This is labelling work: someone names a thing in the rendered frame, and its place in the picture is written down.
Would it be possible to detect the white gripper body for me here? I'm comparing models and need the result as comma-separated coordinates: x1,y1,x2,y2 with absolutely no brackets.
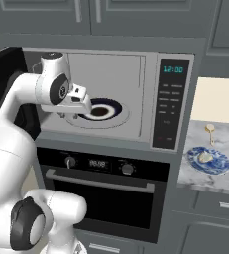
40,95,93,116

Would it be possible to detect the grey microwave oven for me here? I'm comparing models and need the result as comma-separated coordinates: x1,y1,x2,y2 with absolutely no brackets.
21,48,196,154

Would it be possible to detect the black microwave door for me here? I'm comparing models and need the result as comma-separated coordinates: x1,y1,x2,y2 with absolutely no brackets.
0,46,42,147

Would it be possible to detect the pale garlic bulb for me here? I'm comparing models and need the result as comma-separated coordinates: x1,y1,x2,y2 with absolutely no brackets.
198,151,215,164

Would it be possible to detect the dark blue white plate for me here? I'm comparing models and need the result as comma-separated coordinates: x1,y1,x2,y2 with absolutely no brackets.
77,97,124,122

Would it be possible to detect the grey oven knob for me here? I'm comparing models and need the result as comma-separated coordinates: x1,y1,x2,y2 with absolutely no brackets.
121,162,135,176
64,156,77,169

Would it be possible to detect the grey cupboard door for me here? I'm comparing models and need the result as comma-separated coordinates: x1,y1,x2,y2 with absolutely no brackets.
0,0,91,37
206,0,229,58
179,220,229,254
89,0,220,38

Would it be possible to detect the black built-in oven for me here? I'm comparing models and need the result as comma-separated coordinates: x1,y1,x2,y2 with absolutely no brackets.
35,146,171,245

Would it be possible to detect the gold and white utensil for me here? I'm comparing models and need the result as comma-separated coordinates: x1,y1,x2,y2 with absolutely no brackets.
204,122,217,147

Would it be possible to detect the grey drawer front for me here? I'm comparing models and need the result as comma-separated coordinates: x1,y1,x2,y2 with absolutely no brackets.
192,190,229,220
75,230,144,254

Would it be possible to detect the blue patterned plate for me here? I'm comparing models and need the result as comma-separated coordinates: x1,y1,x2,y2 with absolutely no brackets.
185,146,229,176

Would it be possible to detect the grey oven door handle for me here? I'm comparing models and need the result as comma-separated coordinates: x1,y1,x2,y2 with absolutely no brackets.
45,169,156,194

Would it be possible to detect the silver cupboard handle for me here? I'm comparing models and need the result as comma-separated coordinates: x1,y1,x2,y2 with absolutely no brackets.
93,0,102,23
73,0,83,23

